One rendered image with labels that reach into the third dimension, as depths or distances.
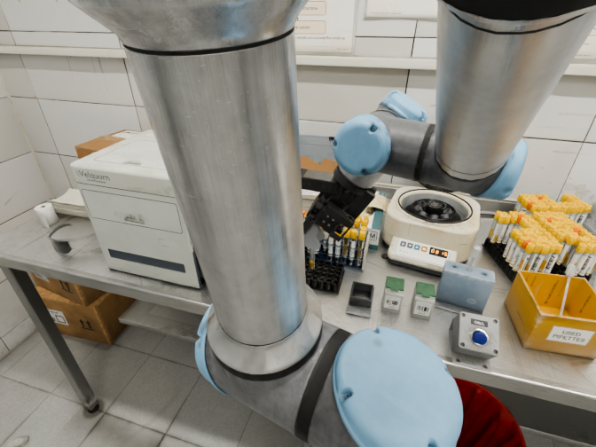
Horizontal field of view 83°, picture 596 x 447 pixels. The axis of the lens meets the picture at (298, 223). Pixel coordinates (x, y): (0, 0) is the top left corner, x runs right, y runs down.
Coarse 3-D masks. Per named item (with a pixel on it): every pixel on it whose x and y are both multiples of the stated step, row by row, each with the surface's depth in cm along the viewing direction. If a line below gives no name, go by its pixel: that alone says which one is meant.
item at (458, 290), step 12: (444, 264) 76; (456, 264) 75; (444, 276) 75; (456, 276) 73; (468, 276) 72; (480, 276) 72; (492, 276) 72; (444, 288) 76; (456, 288) 75; (468, 288) 74; (480, 288) 72; (444, 300) 78; (456, 300) 76; (468, 300) 75; (480, 300) 74; (456, 312) 76; (468, 312) 75; (480, 312) 75
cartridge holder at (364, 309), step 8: (352, 288) 78; (360, 288) 80; (368, 288) 80; (352, 296) 76; (360, 296) 79; (368, 296) 79; (352, 304) 77; (360, 304) 76; (368, 304) 75; (352, 312) 76; (360, 312) 75; (368, 312) 75
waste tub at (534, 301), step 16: (528, 272) 73; (512, 288) 76; (528, 288) 69; (544, 288) 75; (560, 288) 74; (576, 288) 73; (592, 288) 69; (512, 304) 75; (528, 304) 68; (544, 304) 77; (560, 304) 76; (576, 304) 73; (592, 304) 68; (512, 320) 74; (528, 320) 67; (544, 320) 64; (560, 320) 63; (576, 320) 62; (592, 320) 62; (528, 336) 67; (544, 336) 66; (560, 336) 65; (576, 336) 64; (592, 336) 63; (560, 352) 67; (576, 352) 66; (592, 352) 65
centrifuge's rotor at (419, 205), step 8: (416, 200) 99; (424, 200) 100; (432, 200) 99; (440, 200) 99; (408, 208) 97; (416, 208) 96; (424, 208) 98; (432, 208) 93; (440, 208) 94; (448, 208) 95; (424, 216) 92; (432, 216) 92; (440, 216) 94; (448, 216) 92; (456, 216) 93
